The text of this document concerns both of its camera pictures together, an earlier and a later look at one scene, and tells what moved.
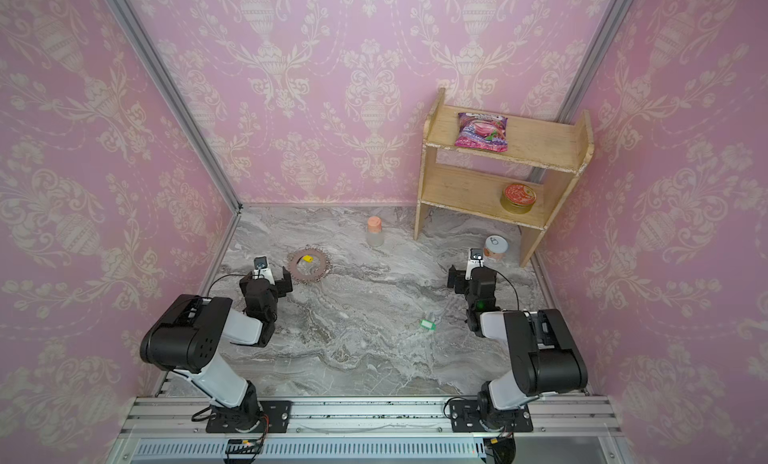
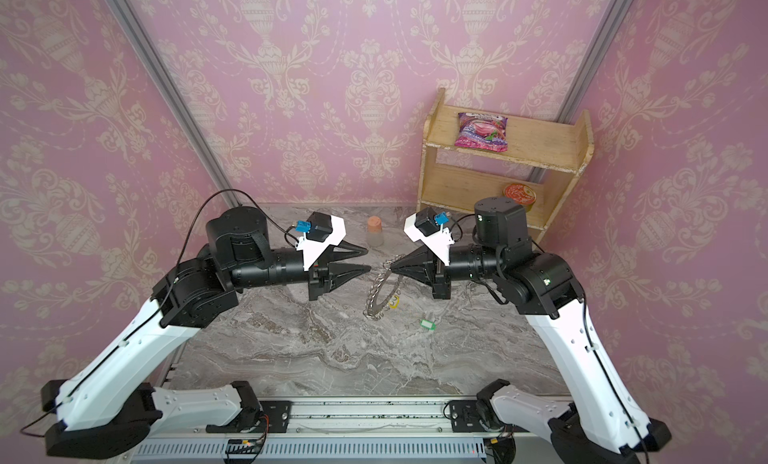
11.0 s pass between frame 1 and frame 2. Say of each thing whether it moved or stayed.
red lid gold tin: stayed
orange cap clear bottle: stayed
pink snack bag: stayed
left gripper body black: moved
